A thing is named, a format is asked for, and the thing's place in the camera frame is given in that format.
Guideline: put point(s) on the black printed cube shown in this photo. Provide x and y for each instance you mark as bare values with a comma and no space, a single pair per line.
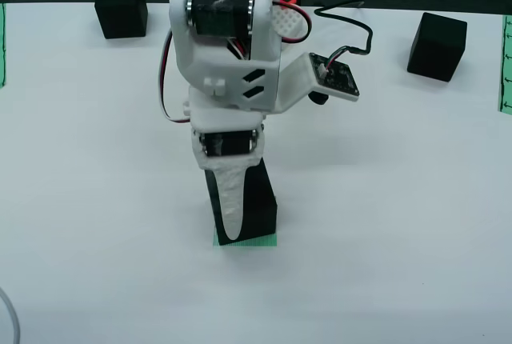
122,12
436,52
258,208

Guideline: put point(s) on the green striped square marker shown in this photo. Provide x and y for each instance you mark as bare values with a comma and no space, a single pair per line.
264,242

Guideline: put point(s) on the green paper strip with arrows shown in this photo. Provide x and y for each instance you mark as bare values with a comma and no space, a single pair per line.
506,64

